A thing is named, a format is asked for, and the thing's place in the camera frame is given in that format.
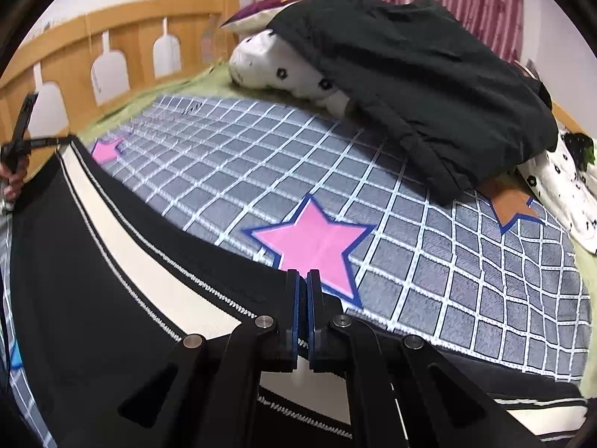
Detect white floral quilt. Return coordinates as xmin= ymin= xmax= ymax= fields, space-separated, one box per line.
xmin=228 ymin=28 xmax=597 ymax=255

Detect person's left hand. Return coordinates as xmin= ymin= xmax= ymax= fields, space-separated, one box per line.
xmin=0 ymin=163 xmax=29 ymax=202

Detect black garment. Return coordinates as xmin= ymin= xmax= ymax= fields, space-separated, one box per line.
xmin=269 ymin=0 xmax=560 ymax=207

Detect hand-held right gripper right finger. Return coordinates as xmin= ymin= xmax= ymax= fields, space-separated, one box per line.
xmin=308 ymin=268 xmax=546 ymax=448

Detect black pants with white waistband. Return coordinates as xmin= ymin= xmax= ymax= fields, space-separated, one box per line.
xmin=9 ymin=137 xmax=588 ymax=448

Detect dark green cloth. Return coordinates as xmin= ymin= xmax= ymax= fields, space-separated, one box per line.
xmin=559 ymin=132 xmax=597 ymax=169

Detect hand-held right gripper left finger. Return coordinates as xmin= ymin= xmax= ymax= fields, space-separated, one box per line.
xmin=116 ymin=268 xmax=300 ymax=448

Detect grey grid star bedsheet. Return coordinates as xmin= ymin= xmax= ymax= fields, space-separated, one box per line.
xmin=0 ymin=94 xmax=586 ymax=448

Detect purple patterned pillow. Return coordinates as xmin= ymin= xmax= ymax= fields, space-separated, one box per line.
xmin=219 ymin=0 xmax=337 ymax=34

